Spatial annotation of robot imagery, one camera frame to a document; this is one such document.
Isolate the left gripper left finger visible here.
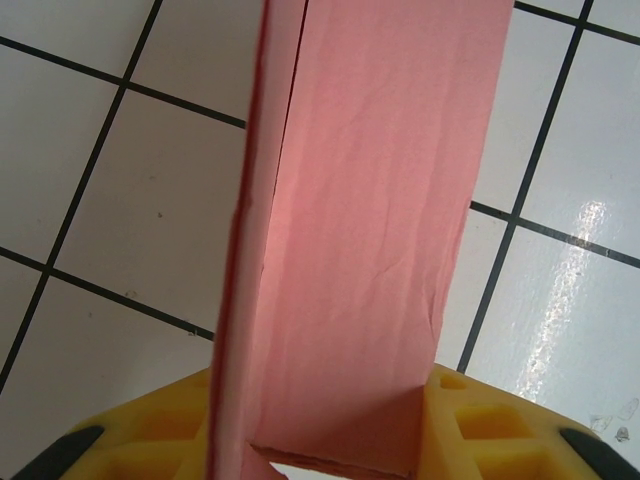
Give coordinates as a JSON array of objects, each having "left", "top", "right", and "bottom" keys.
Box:
[{"left": 14, "top": 367, "right": 217, "bottom": 480}]

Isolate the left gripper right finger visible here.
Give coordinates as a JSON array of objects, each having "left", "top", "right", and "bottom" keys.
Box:
[{"left": 409, "top": 363, "right": 640, "bottom": 480}]

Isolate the pink paper box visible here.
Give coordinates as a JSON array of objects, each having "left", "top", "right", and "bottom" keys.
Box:
[{"left": 206, "top": 0, "right": 516, "bottom": 480}]

